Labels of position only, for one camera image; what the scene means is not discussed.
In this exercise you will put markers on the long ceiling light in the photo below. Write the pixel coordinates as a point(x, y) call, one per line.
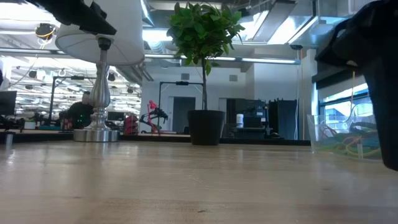
point(267, 60)

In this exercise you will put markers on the silver ceiling duct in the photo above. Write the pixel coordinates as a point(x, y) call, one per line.
point(280, 25)

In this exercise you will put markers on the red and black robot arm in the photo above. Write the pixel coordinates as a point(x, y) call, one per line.
point(159, 112)

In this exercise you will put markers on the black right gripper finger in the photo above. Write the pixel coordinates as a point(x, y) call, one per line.
point(387, 118)

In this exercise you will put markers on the person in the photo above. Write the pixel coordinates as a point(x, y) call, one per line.
point(79, 113)

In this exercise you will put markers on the window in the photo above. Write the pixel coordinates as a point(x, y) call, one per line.
point(342, 99)

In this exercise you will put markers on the black computer mouse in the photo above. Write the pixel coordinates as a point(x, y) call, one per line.
point(275, 135)

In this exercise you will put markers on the red tool stack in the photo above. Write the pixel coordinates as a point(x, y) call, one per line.
point(131, 124)

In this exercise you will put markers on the potted tree black pot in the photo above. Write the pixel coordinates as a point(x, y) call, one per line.
point(205, 127)

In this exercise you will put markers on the black camera stand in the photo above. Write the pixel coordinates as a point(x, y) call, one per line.
point(74, 77)
point(182, 83)

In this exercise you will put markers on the black cabinet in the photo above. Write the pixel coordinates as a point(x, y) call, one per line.
point(248, 109)

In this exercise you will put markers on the wall air vent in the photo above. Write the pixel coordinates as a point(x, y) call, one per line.
point(233, 78)
point(185, 76)

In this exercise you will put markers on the teal rubber band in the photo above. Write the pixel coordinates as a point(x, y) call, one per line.
point(363, 125)

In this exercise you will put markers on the silver table lamp white shade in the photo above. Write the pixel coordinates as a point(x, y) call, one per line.
point(124, 37)

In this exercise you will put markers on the black computer monitor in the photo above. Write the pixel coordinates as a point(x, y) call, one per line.
point(7, 102)

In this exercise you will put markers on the clear plastic bin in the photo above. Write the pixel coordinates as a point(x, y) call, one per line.
point(314, 130)

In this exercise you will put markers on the dome ceiling camera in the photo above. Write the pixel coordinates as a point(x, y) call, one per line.
point(296, 47)

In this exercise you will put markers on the black panel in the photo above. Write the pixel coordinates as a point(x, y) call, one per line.
point(283, 119)

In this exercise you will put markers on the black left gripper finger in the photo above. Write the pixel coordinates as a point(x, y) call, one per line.
point(99, 27)

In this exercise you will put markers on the red rubber band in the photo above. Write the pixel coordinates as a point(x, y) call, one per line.
point(326, 129)

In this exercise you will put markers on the white wipes canister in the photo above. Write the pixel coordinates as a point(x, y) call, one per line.
point(239, 121)

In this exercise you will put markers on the dark doorway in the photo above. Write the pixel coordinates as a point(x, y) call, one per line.
point(183, 115)

